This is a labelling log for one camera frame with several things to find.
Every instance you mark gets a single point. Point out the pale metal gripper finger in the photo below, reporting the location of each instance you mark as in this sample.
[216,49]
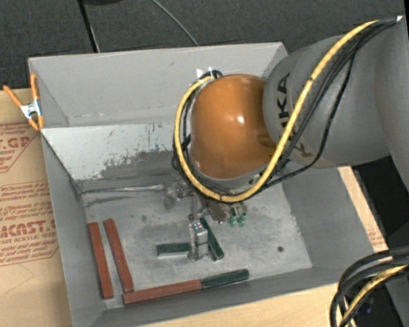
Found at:
[176,194]
[200,242]

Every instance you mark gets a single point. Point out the dark green flat block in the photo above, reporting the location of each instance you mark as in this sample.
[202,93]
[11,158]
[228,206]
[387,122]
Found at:
[225,278]
[215,243]
[171,249]

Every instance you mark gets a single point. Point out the grey metal bin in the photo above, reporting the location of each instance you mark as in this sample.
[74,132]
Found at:
[259,238]

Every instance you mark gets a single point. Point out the red-brown flat block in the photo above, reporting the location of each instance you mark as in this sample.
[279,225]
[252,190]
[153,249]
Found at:
[100,260]
[119,256]
[161,291]

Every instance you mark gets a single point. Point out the brown cardboard board, red print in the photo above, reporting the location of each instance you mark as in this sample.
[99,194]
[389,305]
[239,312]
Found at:
[26,287]

